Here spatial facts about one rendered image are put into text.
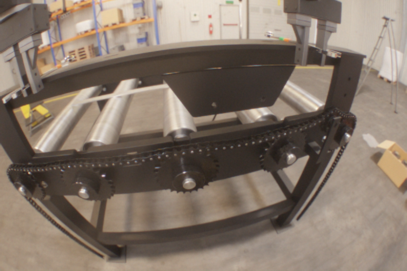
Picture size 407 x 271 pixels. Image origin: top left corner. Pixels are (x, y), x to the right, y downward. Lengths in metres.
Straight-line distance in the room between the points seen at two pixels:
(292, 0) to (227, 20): 9.53
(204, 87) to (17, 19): 0.41
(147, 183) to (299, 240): 1.12
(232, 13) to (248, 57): 9.57
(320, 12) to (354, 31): 11.34
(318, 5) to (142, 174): 0.59
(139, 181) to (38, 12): 0.50
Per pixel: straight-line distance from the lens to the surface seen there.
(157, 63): 0.38
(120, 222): 1.47
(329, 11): 0.40
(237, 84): 0.42
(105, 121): 0.69
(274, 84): 0.47
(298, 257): 1.35
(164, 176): 0.46
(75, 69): 0.34
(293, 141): 0.54
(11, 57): 0.39
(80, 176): 0.52
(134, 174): 0.53
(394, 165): 2.33
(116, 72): 0.40
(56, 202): 0.83
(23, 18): 0.35
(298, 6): 0.34
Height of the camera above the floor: 1.21
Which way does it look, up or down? 32 degrees down
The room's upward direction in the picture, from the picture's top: 3 degrees counter-clockwise
